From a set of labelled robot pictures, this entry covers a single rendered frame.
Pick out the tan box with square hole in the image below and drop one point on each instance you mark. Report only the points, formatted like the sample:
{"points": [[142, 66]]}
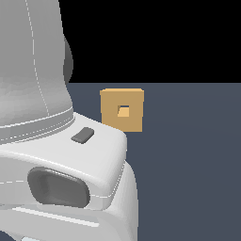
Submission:
{"points": [[135, 103]]}

